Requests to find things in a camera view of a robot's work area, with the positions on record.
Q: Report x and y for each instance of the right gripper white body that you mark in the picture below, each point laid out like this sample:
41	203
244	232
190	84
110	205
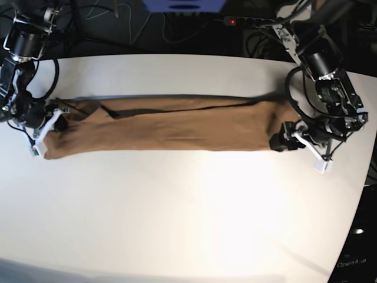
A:
36	144

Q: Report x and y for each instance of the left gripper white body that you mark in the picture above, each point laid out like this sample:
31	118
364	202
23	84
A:
297	136

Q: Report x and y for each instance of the brown T-shirt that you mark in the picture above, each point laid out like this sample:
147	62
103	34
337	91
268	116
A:
168	123

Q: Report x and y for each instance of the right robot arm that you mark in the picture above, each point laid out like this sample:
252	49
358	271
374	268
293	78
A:
32	26

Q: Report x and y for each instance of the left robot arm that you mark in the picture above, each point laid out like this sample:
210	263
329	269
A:
301	27

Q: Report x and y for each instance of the black OpenArm box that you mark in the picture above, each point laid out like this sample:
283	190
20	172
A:
357	260

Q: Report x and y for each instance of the power strip with red light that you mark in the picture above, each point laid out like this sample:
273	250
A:
246	22

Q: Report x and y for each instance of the blue plastic object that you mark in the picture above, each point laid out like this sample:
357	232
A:
184	5

